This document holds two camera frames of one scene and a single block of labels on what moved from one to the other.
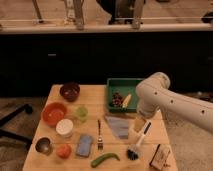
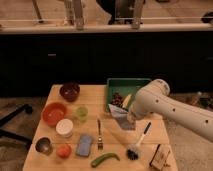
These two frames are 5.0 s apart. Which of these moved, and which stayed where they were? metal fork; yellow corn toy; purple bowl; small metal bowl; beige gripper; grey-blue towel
Moved: grey-blue towel; beige gripper
Stayed: purple bowl; yellow corn toy; metal fork; small metal bowl
